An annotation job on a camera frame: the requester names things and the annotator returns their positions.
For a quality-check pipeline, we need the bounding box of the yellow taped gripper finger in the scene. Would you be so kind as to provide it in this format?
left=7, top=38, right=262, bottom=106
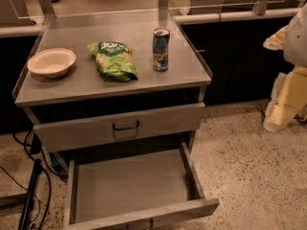
left=263, top=66, right=307, bottom=132

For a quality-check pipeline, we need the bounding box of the green rice chip bag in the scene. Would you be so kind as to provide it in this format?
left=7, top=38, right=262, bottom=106
left=87, top=41, right=138, bottom=82

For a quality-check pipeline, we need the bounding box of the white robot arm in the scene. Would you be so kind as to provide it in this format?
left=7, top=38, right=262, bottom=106
left=263, top=4, right=307, bottom=131

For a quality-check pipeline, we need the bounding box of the open grey middle drawer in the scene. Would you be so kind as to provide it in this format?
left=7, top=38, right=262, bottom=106
left=63, top=141, right=219, bottom=230

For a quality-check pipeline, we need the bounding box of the grey metal drawer cabinet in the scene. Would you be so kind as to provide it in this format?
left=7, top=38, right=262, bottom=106
left=15, top=10, right=211, bottom=164

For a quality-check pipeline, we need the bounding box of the grey upper drawer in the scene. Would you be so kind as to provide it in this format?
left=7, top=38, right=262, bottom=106
left=34, top=103, right=204, bottom=152

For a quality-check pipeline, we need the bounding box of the blue energy drink can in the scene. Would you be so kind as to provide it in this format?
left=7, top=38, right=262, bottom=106
left=153, top=28, right=170, bottom=72

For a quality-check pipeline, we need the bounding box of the white paper bowl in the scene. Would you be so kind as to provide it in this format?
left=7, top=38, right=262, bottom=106
left=27, top=48, right=76, bottom=78

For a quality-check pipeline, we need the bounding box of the black metal floor bar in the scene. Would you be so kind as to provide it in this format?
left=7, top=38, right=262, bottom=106
left=18, top=159, right=41, bottom=230

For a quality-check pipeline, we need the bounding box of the grey horizontal rail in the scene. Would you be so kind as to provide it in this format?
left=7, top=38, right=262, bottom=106
left=173, top=8, right=300, bottom=25

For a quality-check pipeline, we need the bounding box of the black floor cable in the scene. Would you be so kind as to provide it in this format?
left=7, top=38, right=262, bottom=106
left=0, top=129, right=69, bottom=230

